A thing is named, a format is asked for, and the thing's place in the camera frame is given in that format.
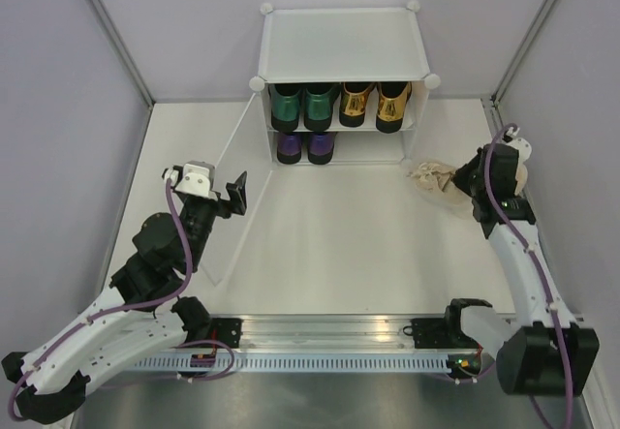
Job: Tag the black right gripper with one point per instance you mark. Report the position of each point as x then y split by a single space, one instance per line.
460 175

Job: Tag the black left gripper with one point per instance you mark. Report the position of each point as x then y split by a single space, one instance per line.
238 203

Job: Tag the beige sneaker front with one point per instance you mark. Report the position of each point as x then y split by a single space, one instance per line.
521 174

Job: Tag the beige sneaker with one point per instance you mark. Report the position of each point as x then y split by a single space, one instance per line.
521 174
433 182

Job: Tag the white cabinet door panel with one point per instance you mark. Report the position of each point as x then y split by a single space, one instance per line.
247 150

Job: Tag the purple loafer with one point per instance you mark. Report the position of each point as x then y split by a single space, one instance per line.
288 148
320 148

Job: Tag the green loafer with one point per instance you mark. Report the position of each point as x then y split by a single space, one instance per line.
318 105
285 106

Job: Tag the gold pointed shoe front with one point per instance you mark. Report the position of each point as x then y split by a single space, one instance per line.
393 100

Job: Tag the gold pointed shoe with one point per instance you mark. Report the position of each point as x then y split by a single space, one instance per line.
353 103
393 100

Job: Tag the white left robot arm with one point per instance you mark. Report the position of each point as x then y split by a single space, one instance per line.
143 310

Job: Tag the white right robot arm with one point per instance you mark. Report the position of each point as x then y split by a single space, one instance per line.
546 352

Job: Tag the white plastic shoe cabinet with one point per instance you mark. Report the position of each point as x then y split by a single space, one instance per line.
347 45

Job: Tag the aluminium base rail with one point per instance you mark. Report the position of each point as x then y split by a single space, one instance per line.
319 332

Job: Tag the white slotted cable duct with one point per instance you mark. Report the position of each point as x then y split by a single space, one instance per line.
184 362

